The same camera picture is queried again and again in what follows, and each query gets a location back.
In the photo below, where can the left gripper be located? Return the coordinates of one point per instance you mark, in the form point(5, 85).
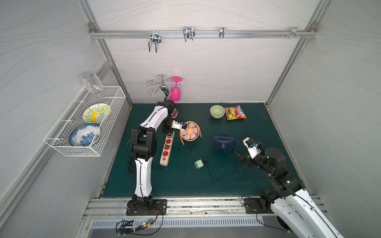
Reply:
point(181, 130)

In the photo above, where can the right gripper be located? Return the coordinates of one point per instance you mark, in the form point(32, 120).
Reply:
point(246, 158)

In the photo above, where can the white power strip red sockets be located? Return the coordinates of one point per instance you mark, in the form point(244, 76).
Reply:
point(165, 155)

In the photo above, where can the green USB power adapter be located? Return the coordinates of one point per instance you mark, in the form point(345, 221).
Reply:
point(198, 164)

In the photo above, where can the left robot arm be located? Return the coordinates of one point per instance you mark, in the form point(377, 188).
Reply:
point(144, 146)

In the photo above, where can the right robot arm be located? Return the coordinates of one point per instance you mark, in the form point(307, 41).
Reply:
point(288, 198)

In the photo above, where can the navy blue desk fan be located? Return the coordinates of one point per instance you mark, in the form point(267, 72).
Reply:
point(223, 142)

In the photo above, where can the orange desk fan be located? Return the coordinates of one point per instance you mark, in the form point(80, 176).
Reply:
point(190, 132)

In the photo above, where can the pink plastic goblet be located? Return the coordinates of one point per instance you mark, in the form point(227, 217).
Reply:
point(176, 90)

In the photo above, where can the chrome cup holder stand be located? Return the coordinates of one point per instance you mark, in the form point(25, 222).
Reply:
point(160, 84)

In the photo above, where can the colourful candy bag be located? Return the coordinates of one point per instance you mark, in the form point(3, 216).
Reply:
point(233, 113)

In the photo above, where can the green ceramic bowl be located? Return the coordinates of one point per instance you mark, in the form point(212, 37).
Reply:
point(217, 111)

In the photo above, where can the yellow green patterned plate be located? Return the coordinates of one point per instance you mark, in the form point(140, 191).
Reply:
point(96, 114)

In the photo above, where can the blue white patterned plate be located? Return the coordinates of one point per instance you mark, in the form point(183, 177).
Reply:
point(85, 135)

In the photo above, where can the clear drinking glass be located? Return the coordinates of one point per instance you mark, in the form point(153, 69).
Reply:
point(92, 82)

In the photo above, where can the metal hook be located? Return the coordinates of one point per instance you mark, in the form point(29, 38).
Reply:
point(189, 33)
point(155, 40)
point(221, 32)
point(293, 34)

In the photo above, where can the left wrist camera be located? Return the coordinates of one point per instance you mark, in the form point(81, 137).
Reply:
point(179, 125)

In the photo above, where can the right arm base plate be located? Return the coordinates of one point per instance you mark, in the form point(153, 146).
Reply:
point(255, 205)

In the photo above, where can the white slotted cable duct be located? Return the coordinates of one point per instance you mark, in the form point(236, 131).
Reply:
point(183, 222)

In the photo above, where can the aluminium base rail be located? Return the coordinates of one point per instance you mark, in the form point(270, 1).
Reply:
point(175, 207)

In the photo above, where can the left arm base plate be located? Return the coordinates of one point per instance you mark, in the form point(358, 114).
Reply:
point(140, 207)

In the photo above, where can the white wire basket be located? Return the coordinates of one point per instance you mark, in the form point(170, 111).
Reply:
point(58, 137)

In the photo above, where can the aluminium top rail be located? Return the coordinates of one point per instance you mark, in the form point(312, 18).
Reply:
point(199, 34)

